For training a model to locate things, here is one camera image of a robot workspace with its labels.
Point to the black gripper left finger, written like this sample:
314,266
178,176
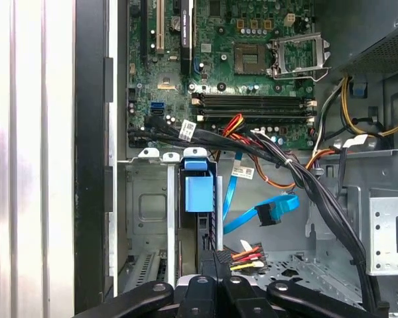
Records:
199,298

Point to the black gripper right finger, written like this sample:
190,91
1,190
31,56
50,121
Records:
242,298

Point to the hard disk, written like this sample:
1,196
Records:
199,192

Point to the metal disk bay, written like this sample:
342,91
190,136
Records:
149,205

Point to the black RAM slot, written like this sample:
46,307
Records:
252,118
252,111
252,96
252,104

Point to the black expansion slot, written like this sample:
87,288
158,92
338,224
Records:
144,33

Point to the white expansion slot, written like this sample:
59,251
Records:
160,30

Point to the metal optical drive cage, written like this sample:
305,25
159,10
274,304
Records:
384,232

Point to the black PC case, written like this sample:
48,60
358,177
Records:
89,165

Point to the blue SATA port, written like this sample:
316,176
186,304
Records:
158,105

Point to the green motherboard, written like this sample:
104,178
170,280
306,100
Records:
219,66

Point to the CPU socket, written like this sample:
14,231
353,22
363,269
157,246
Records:
250,59

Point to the small blue plastic clip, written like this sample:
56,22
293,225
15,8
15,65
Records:
359,89

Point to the black graphics card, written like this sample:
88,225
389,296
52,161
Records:
186,39

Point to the metal socket cover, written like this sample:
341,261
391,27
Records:
317,49

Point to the round coin battery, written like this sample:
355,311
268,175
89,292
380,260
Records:
175,24

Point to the grey power supply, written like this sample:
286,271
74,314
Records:
378,49

